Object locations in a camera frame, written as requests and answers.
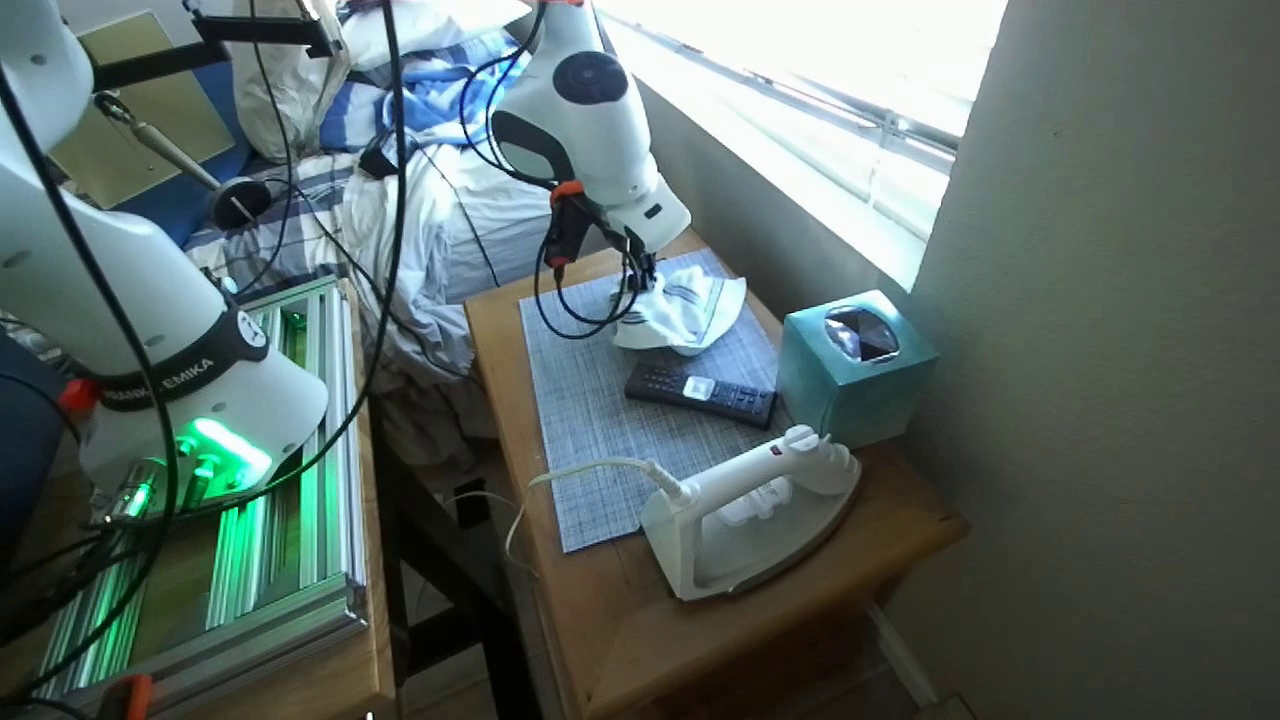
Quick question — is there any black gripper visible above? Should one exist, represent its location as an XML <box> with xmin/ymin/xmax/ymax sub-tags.
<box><xmin>604</xmin><ymin>221</ymin><xmax>664</xmax><ymax>307</ymax></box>

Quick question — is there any white kitchen towel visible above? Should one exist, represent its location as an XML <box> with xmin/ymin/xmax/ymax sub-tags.
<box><xmin>610</xmin><ymin>247</ymin><xmax>754</xmax><ymax>361</ymax></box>

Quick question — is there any black remote control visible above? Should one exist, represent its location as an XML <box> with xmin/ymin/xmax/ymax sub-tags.
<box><xmin>620</xmin><ymin>361</ymin><xmax>786</xmax><ymax>431</ymax></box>

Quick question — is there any grey checked placemat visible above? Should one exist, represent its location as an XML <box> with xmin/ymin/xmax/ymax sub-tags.
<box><xmin>518</xmin><ymin>284</ymin><xmax>794</xmax><ymax>557</ymax></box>

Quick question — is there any teal tissue box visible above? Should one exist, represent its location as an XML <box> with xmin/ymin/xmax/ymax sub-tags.
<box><xmin>778</xmin><ymin>284</ymin><xmax>940</xmax><ymax>451</ymax></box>

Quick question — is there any white clothes iron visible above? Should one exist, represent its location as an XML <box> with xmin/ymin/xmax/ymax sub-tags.
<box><xmin>640</xmin><ymin>422</ymin><xmax>867</xmax><ymax>610</ymax></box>

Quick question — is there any blue white striped cloth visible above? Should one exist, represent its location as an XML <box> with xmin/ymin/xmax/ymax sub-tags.
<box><xmin>355</xmin><ymin>38</ymin><xmax>533</xmax><ymax>177</ymax></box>

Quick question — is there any wooden side table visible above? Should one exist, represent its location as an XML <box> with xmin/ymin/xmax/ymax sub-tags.
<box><xmin>462</xmin><ymin>221</ymin><xmax>971</xmax><ymax>720</ymax></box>

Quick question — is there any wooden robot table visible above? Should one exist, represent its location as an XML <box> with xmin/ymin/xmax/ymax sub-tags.
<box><xmin>0</xmin><ymin>277</ymin><xmax>401</xmax><ymax>720</ymax></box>

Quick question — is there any grey pole with black base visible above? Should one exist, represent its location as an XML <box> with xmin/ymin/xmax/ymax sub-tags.
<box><xmin>89</xmin><ymin>88</ymin><xmax>279</xmax><ymax>231</ymax></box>

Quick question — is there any red knob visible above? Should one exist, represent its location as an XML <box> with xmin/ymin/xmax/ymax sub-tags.
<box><xmin>58</xmin><ymin>372</ymin><xmax>106</xmax><ymax>427</ymax></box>

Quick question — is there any orange cable strap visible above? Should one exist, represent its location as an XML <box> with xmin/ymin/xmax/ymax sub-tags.
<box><xmin>549</xmin><ymin>177</ymin><xmax>591</xmax><ymax>221</ymax></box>

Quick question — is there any white iron cord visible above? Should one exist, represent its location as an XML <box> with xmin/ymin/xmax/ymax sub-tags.
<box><xmin>496</xmin><ymin>451</ymin><xmax>671</xmax><ymax>570</ymax></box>

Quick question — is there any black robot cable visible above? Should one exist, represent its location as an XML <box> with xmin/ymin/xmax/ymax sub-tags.
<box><xmin>0</xmin><ymin>0</ymin><xmax>643</xmax><ymax>696</ymax></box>

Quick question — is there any black under-table frame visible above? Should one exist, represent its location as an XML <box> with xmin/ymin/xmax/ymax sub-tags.
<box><xmin>367</xmin><ymin>392</ymin><xmax>545</xmax><ymax>720</ymax></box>

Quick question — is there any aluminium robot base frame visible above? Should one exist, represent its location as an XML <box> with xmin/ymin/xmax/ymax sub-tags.
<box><xmin>25</xmin><ymin>267</ymin><xmax>375</xmax><ymax>714</ymax></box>

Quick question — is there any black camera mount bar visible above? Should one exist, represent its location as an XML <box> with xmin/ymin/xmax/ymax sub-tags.
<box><xmin>73</xmin><ymin>7</ymin><xmax>342</xmax><ymax>101</ymax></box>

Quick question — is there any orange clamp handle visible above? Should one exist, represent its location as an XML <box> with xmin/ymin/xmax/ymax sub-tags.
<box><xmin>100</xmin><ymin>669</ymin><xmax>163</xmax><ymax>720</ymax></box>

